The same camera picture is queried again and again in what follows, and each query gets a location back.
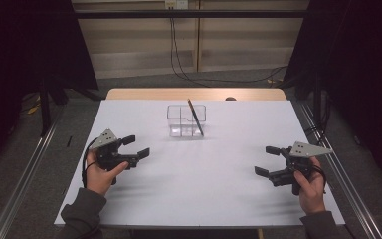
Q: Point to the black stand post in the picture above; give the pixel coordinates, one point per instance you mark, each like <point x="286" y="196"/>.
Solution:
<point x="44" y="109"/>

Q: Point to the wooden wall post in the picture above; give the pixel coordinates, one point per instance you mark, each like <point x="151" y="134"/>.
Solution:
<point x="198" y="36"/>

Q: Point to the black horizontal frame bar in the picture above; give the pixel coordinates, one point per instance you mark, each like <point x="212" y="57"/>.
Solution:
<point x="129" y="14"/>

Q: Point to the person's right hand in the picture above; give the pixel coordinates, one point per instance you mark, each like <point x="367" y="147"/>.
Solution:
<point x="313" y="195"/>

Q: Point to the aluminium rail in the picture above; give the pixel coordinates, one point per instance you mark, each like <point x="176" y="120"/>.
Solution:
<point x="351" y="192"/>
<point x="23" y="186"/>

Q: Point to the yellow floor item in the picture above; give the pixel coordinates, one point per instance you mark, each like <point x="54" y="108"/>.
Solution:
<point x="33" y="109"/>

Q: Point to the dark curtain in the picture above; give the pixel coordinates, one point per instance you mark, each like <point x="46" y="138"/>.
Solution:
<point x="361" y="66"/>
<point x="20" y="49"/>

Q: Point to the clear plastic organiser box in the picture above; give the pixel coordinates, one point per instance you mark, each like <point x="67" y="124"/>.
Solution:
<point x="179" y="124"/>

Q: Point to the white wall socket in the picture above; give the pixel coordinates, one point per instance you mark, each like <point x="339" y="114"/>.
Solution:
<point x="176" y="4"/>

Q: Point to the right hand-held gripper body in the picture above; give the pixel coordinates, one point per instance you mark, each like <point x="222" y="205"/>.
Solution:
<point x="306" y="150"/>

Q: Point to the wooden table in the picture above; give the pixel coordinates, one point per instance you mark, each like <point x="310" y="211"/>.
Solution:
<point x="146" y="94"/>

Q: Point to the black pencil gold end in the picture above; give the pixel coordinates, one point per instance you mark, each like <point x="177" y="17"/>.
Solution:
<point x="198" y="124"/>
<point x="193" y="112"/>

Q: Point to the person's left hand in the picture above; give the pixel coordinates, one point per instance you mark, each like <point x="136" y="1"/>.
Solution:
<point x="99" y="179"/>

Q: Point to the white table mat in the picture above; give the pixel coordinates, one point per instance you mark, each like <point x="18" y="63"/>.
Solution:
<point x="195" y="199"/>

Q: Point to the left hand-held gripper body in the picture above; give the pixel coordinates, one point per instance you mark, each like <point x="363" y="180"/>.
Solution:
<point x="104" y="139"/>

